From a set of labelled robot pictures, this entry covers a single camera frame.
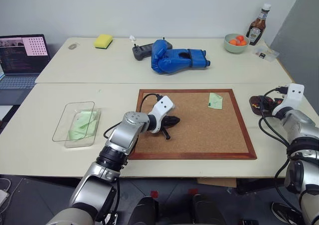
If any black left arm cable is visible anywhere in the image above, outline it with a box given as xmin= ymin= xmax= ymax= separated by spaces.
xmin=103 ymin=93 xmax=163 ymax=139

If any cork board with wooden frame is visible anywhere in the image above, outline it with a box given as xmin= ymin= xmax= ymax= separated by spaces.
xmin=127 ymin=89 xmax=258 ymax=161

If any small clear plastic bag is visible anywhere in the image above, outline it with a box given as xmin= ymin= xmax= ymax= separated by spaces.
xmin=254 ymin=45 xmax=280 ymax=62

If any green sticky note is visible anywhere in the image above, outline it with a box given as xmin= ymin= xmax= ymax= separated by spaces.
xmin=73 ymin=111 xmax=98 ymax=129
xmin=68 ymin=121 xmax=98 ymax=141
xmin=207 ymin=92 xmax=224 ymax=110

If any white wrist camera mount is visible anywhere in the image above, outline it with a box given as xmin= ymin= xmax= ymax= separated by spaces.
xmin=271 ymin=83 xmax=306 ymax=116
xmin=148 ymin=96 xmax=176 ymax=134

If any dark rounded shape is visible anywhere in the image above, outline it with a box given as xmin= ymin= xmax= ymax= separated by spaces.
xmin=127 ymin=196 xmax=159 ymax=225

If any pale green bowl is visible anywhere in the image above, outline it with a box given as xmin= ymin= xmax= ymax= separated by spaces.
xmin=223 ymin=33 xmax=250 ymax=54

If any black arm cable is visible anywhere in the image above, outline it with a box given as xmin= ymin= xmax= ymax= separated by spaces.
xmin=257 ymin=85 xmax=297 ymax=211
xmin=103 ymin=93 xmax=163 ymax=139

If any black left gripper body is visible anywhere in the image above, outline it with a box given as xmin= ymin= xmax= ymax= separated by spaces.
xmin=161 ymin=115 xmax=176 ymax=128

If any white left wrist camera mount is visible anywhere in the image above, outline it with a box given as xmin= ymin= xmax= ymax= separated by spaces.
xmin=148 ymin=96 xmax=176 ymax=134

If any brown cardboard piece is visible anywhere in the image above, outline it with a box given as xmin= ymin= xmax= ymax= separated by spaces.
xmin=196 ymin=177 xmax=237 ymax=188

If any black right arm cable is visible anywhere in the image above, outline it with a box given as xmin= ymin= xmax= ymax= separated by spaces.
xmin=257 ymin=85 xmax=297 ymax=211

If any brown sauce bottle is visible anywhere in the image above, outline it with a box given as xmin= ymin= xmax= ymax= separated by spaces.
xmin=245 ymin=3 xmax=272 ymax=46

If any dark brown tray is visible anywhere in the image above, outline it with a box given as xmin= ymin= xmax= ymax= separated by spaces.
xmin=249 ymin=95 xmax=278 ymax=117

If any white power adapter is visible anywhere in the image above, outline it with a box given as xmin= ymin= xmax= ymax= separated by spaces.
xmin=0 ymin=189 xmax=10 ymax=214

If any black shoe with white sole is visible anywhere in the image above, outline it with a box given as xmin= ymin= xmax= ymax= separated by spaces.
xmin=271 ymin=202 xmax=304 ymax=224

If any open laptop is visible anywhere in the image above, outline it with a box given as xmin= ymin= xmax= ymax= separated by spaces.
xmin=0 ymin=34 xmax=52 ymax=107

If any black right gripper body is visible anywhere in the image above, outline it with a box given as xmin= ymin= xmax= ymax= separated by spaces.
xmin=266 ymin=98 xmax=283 ymax=111

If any blue boxing glove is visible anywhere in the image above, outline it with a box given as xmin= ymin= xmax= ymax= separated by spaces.
xmin=150 ymin=39 xmax=211 ymax=74

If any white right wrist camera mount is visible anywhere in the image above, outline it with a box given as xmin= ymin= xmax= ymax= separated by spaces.
xmin=271 ymin=83 xmax=306 ymax=116

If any yellow sponge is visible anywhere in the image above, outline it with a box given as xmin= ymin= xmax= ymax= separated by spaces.
xmin=93 ymin=34 xmax=114 ymax=49

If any clear plastic box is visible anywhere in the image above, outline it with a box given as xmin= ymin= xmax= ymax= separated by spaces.
xmin=51 ymin=101 xmax=102 ymax=149

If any dark grey game controller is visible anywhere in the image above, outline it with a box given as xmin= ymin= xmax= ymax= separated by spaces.
xmin=132 ymin=37 xmax=173 ymax=61

